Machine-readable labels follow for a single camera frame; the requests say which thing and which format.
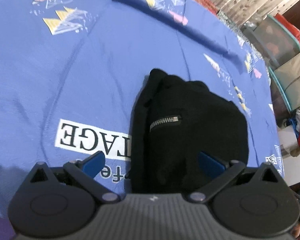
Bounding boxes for blue patterned bed sheet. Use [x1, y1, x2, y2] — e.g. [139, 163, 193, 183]
[0, 0, 284, 217]

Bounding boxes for clear teal-rimmed storage box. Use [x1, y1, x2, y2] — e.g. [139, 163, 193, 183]
[242, 15, 300, 115]

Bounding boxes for black pants with zipper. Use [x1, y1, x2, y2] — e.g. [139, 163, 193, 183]
[129, 69, 249, 194]

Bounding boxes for beige fabric bag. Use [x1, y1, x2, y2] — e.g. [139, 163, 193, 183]
[274, 53, 300, 110]

